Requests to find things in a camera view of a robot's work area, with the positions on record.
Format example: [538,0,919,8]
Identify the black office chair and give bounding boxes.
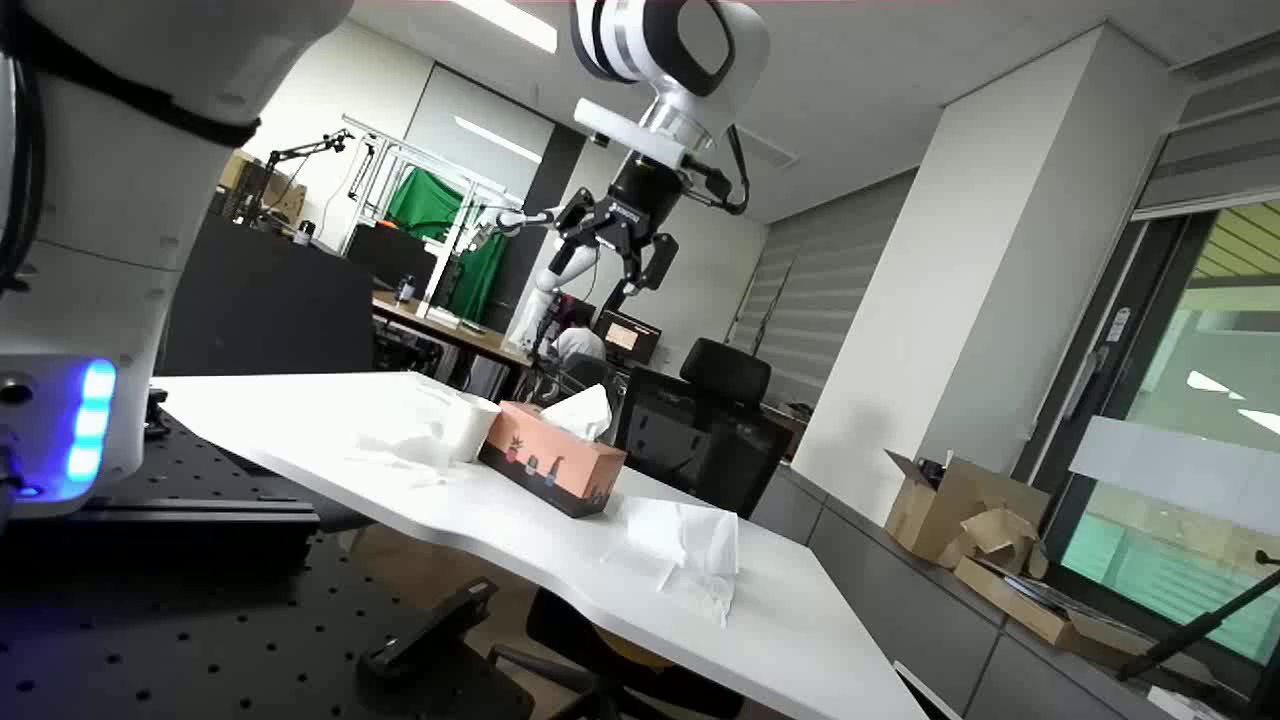
[681,340,774,408]

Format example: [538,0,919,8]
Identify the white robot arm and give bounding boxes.
[0,0,774,521]

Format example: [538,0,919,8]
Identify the black tripod stand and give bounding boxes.
[1118,553,1280,681]

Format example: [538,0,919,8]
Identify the orange tissue box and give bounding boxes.
[479,399,624,517]

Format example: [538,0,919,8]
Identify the open cardboard box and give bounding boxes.
[884,453,1153,669]

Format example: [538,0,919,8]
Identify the black clamp on plate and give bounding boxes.
[362,581,495,682]

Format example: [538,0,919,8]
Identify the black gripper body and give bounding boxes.
[557,157,684,286]

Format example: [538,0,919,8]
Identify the white tissue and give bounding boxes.
[545,382,612,438]
[398,397,501,469]
[624,501,739,619]

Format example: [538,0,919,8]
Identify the white tissue behind box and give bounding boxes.
[398,397,501,469]

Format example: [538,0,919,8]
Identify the white tissue on table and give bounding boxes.
[624,501,739,619]

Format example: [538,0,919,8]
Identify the wooden desk background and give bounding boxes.
[374,295,533,372]

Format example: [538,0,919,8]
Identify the black monitor panel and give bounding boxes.
[158,215,374,376]

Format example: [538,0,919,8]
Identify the green cloth backdrop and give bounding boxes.
[384,162,516,325]

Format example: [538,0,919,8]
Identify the grey low cabinet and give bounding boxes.
[754,462,1168,720]

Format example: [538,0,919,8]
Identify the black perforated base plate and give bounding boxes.
[0,420,533,720]

